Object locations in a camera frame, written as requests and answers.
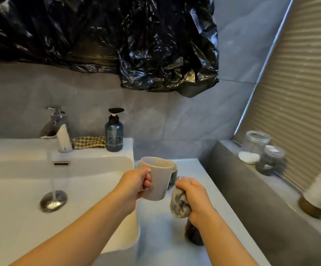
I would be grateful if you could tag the person's right hand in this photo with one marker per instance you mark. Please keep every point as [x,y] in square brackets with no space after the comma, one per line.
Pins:
[196,199]

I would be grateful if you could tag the person's left hand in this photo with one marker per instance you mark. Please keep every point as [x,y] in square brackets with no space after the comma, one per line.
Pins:
[130,185]

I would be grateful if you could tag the person's right fingers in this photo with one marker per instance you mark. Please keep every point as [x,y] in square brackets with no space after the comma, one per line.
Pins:
[183,185]

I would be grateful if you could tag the person's left thumb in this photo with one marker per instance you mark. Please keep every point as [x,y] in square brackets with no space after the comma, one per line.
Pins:
[145,170]

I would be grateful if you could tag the beige ceramic mug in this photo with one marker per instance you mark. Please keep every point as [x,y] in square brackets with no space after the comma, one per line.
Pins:
[157,180]

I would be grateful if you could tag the grey cleaning cloth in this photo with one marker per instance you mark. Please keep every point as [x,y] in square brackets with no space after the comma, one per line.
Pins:
[178,208]

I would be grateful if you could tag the person's right forearm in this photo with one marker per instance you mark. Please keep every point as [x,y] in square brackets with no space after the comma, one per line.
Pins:
[224,243]

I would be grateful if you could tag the person's left forearm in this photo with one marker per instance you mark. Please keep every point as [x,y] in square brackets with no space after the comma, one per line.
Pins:
[80,235]

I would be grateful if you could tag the dark green cup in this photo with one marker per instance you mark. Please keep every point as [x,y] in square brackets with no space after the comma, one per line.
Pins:
[174,174]

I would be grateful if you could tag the blue soap pump bottle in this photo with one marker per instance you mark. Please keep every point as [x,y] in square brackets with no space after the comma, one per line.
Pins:
[114,137]

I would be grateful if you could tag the dark brown glass bottle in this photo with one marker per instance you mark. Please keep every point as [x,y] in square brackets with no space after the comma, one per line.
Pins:
[195,236]

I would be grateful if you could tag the checkered cloth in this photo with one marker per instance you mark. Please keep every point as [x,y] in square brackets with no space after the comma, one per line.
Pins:
[90,142]

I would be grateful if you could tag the clear jar with white powder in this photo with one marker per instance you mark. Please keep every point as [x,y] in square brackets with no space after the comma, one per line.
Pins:
[253,146]

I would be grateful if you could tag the chrome faucet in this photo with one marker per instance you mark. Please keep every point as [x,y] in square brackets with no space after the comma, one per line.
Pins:
[62,135]

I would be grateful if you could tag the clear jar with dark contents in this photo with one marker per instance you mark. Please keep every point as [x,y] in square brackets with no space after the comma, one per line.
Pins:
[272,162]

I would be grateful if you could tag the chrome sink drain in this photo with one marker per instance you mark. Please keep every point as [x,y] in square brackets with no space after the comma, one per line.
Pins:
[54,202]

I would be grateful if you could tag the white ceramic sink basin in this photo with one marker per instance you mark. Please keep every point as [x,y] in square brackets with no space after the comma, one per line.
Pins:
[16,218]

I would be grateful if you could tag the black plastic bag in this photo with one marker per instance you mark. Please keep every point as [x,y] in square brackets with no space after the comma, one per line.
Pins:
[121,33]

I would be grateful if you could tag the beige pleated window blind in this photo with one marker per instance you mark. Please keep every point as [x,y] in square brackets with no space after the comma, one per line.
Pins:
[301,94]

